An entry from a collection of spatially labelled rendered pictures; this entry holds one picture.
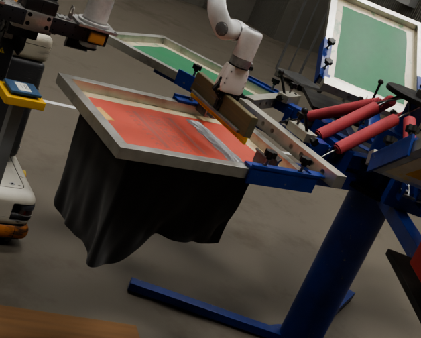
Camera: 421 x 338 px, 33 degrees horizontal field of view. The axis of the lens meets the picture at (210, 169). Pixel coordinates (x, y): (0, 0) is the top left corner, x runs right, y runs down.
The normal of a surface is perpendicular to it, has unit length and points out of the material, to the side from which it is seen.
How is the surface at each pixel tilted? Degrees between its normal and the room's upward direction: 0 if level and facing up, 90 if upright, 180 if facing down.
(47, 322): 0
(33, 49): 90
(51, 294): 0
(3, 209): 90
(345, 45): 32
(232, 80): 91
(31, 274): 0
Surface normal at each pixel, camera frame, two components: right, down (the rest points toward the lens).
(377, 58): 0.31, -0.56
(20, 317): 0.37, -0.87
